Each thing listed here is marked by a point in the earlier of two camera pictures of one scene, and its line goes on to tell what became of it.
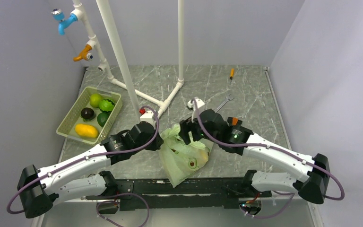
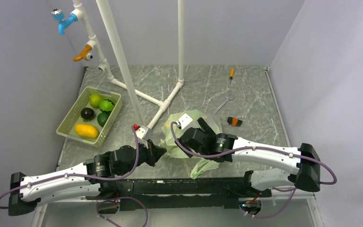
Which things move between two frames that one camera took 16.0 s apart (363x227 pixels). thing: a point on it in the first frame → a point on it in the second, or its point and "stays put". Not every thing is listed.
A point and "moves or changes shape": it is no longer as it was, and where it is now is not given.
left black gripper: (158, 141) → (154, 152)
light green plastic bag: (178, 160) moves or changes shape
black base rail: (176, 194) stays put
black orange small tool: (233, 121) stays put
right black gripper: (187, 125) → (204, 128)
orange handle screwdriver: (232, 72) stays put
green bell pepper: (106, 105) stays put
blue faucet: (58, 14) stays put
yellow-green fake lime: (94, 100) stays put
